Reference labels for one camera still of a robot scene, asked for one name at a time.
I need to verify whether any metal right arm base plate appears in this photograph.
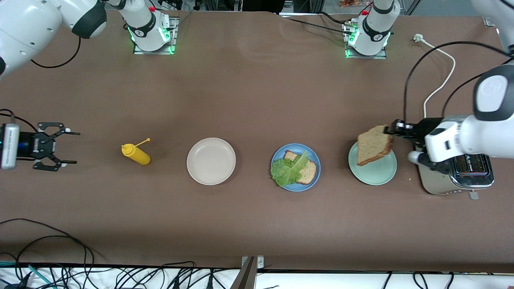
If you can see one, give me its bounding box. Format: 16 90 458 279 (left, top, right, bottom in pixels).
133 17 179 55

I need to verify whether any teal cable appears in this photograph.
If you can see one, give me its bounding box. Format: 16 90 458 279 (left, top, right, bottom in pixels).
0 262 55 289

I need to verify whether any black cable loop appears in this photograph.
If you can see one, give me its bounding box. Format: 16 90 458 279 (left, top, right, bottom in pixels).
0 219 95 277

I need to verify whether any yellow squeeze sauce bottle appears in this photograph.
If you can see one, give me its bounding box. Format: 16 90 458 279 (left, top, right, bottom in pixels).
121 138 151 165

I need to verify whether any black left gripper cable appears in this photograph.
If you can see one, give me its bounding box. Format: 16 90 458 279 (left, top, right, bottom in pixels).
403 41 514 126

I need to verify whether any mint green round plate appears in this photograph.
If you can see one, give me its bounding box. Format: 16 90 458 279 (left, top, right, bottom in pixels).
348 140 398 186

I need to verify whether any metal table bracket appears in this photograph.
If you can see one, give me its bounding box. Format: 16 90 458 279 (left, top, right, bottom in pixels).
241 256 264 270

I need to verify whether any black cable bundle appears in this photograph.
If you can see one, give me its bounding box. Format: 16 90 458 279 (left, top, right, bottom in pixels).
0 261 281 289

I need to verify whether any green lettuce leaf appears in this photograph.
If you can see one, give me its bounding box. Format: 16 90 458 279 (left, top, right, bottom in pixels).
270 151 309 187

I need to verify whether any aluminium profile post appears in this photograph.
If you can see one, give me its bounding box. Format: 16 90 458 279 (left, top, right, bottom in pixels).
230 257 257 289

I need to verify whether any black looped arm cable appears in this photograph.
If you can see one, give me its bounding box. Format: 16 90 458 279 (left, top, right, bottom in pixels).
31 36 82 69

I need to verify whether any brown bread slice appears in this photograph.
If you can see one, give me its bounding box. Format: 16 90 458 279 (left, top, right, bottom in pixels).
357 125 394 167
284 150 318 185

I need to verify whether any black base cable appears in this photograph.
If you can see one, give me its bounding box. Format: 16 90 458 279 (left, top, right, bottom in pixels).
281 11 354 37

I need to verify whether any beige round plate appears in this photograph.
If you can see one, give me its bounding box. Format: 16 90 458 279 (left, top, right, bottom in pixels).
187 138 237 186

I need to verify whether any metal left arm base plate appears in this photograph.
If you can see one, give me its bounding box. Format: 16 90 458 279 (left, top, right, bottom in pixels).
342 22 388 60

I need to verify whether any white toaster power cable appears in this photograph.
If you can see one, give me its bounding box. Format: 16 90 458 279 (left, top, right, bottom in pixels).
414 34 457 119

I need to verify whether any beige chrome toaster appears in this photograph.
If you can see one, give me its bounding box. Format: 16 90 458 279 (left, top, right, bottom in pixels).
416 144 495 200

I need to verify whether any blue round plate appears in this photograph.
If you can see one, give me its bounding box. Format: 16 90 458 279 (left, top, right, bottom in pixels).
271 144 321 192

